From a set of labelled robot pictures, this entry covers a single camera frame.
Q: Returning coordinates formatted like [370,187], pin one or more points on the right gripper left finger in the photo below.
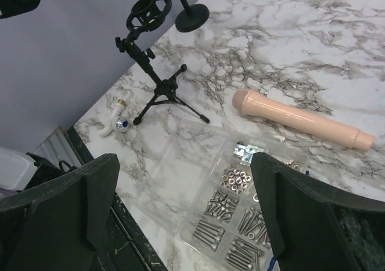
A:
[60,224]

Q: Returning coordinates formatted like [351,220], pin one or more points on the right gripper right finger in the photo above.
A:
[314,226]

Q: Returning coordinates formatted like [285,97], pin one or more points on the pink microphone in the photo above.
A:
[252,103]

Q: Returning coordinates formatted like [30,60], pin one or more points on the black round-base mic stand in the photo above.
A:
[192,17]

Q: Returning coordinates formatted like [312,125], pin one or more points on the clear plastic screw box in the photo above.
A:
[202,190]

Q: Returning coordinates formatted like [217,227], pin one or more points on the white plastic faucet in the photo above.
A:
[116,122]

